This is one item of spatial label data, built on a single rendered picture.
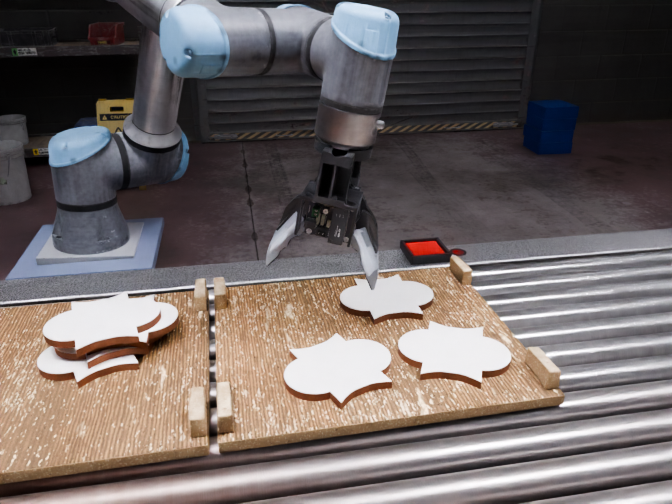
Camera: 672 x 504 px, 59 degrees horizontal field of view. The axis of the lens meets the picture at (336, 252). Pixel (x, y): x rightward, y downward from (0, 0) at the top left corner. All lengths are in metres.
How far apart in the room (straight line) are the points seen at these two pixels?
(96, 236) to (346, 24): 0.77
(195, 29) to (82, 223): 0.68
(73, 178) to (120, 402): 0.60
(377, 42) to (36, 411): 0.57
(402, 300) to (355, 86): 0.35
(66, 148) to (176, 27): 0.60
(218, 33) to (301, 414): 0.43
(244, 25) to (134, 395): 0.45
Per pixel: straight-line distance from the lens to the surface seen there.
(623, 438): 0.78
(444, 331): 0.83
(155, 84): 1.18
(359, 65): 0.67
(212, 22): 0.68
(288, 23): 0.73
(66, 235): 1.29
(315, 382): 0.72
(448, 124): 5.91
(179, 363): 0.80
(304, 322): 0.86
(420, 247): 1.11
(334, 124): 0.69
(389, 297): 0.90
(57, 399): 0.79
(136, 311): 0.83
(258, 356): 0.79
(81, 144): 1.23
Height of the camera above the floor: 1.39
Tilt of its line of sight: 25 degrees down
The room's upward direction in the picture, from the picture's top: straight up
